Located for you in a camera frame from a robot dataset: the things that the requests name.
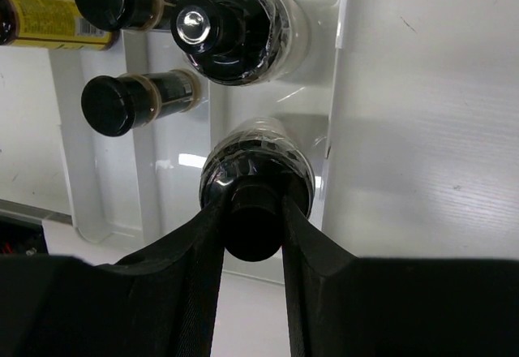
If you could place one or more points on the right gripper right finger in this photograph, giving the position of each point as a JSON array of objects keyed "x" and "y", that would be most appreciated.
[{"x": 339, "y": 304}]

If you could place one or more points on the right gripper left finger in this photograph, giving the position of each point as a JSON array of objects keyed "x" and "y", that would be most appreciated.
[{"x": 158, "y": 301}]

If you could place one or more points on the brown-powder shaker bottle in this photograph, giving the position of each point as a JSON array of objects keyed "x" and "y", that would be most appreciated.
[{"x": 253, "y": 168}]

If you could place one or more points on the white-powder shaker bottle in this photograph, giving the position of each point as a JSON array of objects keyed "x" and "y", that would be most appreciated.
[{"x": 241, "y": 42}]

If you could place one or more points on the small yellow-label brown bottle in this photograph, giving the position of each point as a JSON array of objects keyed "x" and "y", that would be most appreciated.
[{"x": 50, "y": 24}]

